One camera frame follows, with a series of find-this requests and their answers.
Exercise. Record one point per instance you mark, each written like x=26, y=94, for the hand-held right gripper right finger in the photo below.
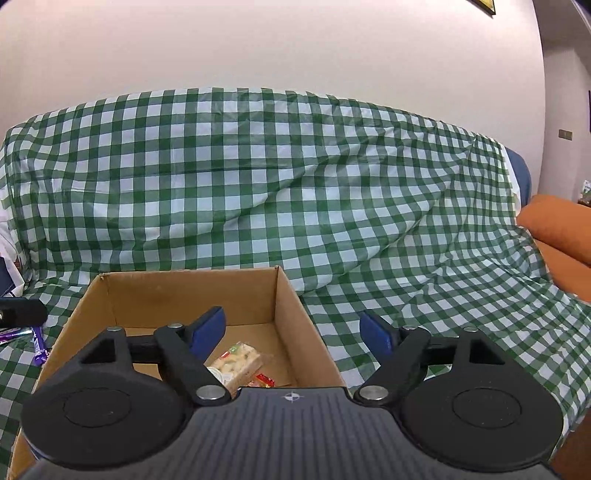
x=376, y=336

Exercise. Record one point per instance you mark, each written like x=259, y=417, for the dark blue object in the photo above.
x=5, y=277

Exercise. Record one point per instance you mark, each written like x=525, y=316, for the small green item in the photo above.
x=585, y=190

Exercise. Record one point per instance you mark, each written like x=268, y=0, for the brown cardboard box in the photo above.
x=184, y=295

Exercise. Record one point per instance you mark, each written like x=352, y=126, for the wall switch plate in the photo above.
x=565, y=134

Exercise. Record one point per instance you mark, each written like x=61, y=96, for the white cloth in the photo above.
x=7, y=235

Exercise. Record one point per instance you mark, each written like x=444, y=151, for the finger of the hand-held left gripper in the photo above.
x=23, y=312

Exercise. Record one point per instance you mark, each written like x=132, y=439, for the purple snack packet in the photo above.
x=39, y=346

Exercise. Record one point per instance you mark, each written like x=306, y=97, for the green checkered cloth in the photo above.
x=300, y=184

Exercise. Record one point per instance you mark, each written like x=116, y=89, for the clear nut bar packet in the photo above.
x=240, y=360

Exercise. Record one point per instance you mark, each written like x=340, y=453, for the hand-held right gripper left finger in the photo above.
x=208, y=331

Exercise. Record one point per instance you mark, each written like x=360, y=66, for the red candy packet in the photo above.
x=263, y=380

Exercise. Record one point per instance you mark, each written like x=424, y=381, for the orange cushion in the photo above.
x=561, y=226

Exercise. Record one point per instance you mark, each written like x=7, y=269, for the blue cushion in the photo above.
x=521, y=177

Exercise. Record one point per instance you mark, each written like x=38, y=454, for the dark picture frame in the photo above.
x=485, y=5

